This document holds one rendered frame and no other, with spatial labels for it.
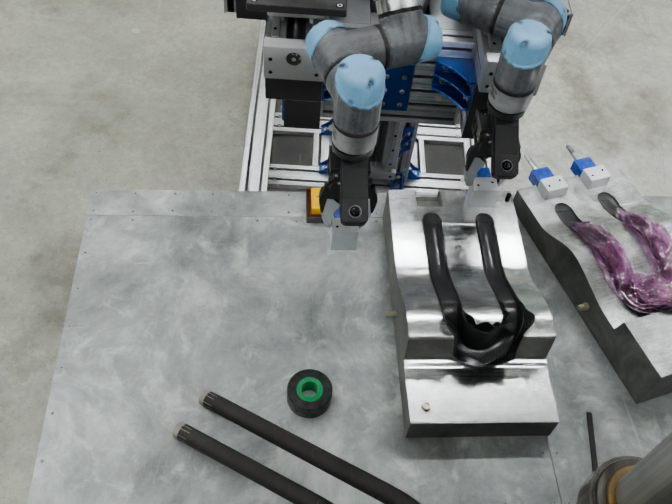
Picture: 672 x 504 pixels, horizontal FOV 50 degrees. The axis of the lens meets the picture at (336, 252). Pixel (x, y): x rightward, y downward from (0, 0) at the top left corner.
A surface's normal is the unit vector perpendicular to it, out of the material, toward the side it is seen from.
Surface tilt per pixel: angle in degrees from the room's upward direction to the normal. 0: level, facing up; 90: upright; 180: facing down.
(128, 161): 0
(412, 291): 28
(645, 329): 0
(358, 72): 0
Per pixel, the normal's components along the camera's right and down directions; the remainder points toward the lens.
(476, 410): 0.07, -0.59
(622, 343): -0.94, 0.23
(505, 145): 0.03, -0.11
